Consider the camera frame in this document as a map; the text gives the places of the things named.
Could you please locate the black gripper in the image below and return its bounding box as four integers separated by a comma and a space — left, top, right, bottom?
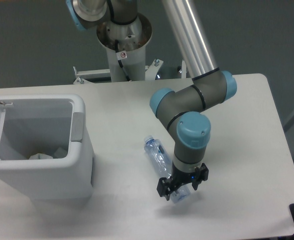
156, 163, 209, 201

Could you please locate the clear blue plastic bottle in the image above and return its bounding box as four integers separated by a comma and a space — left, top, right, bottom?
144, 135, 191, 204

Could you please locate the white plastic wrapper bag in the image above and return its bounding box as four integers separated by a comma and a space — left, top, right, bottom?
29, 153, 53, 160

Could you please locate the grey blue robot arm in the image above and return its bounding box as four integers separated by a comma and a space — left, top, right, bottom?
66, 0, 237, 199

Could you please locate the white plastic trash can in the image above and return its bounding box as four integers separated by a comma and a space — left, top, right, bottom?
0, 94, 95, 200

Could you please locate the white metal base frame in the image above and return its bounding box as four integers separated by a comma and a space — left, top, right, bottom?
73, 58, 190, 85

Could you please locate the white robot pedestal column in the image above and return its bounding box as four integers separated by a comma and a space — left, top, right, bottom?
96, 13, 152, 82

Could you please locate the black cable on pedestal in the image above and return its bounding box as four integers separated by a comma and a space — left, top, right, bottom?
114, 39, 132, 82

